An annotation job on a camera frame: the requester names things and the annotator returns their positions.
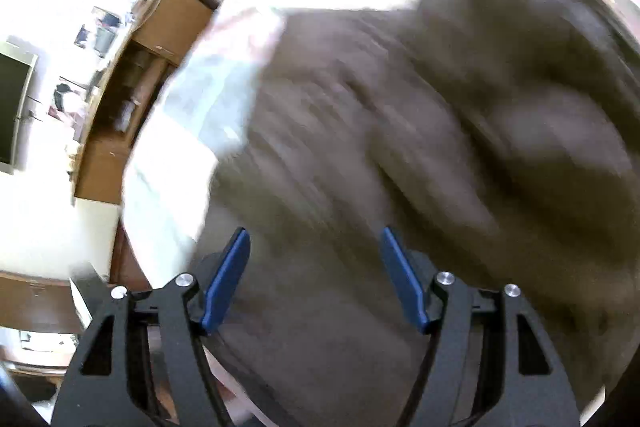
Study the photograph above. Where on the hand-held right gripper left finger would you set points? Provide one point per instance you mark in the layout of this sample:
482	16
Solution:
225	282

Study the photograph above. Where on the brown wooden cabinet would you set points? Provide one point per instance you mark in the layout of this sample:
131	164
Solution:
145	72

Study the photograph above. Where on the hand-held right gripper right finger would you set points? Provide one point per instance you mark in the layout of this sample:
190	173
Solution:
405	282

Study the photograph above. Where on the wall photo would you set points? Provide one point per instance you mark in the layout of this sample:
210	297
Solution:
67	99
100	32

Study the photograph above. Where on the dark grey hooded puffer jacket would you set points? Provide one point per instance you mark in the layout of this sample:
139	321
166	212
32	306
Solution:
400	157

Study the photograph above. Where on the silver framed wall screen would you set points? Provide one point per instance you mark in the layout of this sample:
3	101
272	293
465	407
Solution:
12	107

